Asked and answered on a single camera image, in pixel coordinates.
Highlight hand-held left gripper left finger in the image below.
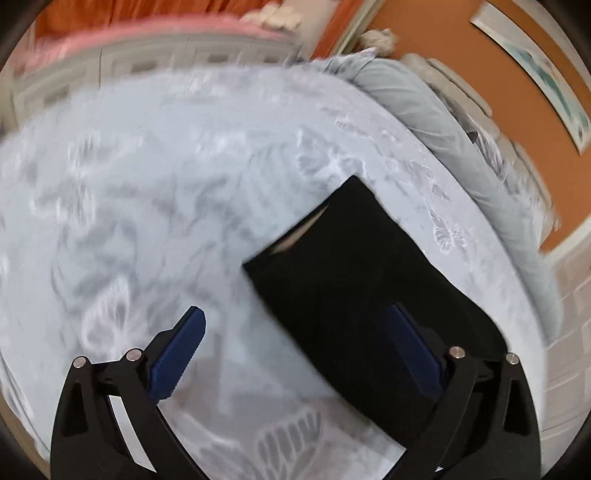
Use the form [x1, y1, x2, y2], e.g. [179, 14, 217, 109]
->
[50, 305, 206, 480]

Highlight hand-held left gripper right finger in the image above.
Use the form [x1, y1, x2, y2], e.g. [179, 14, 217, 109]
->
[385, 302, 542, 480]

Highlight black pants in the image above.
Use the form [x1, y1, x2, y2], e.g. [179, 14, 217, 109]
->
[242, 174, 509, 450]

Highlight butterfly print bed sheet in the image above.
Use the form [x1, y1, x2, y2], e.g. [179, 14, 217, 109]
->
[0, 65, 555, 480]

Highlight grey duvet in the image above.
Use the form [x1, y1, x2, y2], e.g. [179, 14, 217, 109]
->
[318, 48, 564, 333]

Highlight beige padded headboard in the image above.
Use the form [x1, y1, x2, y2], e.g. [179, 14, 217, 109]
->
[402, 53, 559, 232]

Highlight fluffy beige ornament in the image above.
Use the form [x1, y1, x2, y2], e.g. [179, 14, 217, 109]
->
[360, 28, 398, 57]

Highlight pink blanket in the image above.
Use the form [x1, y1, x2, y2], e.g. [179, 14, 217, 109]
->
[9, 14, 287, 70]

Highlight orange curtain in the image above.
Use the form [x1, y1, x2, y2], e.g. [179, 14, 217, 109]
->
[34, 0, 278, 38]

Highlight flower shaped plush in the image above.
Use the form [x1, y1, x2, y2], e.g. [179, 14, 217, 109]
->
[242, 4, 303, 31]

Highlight framed wall picture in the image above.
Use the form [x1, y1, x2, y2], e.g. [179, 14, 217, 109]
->
[471, 2, 591, 155]

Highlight beige standing frame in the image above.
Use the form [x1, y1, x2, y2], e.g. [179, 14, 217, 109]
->
[332, 0, 384, 56]

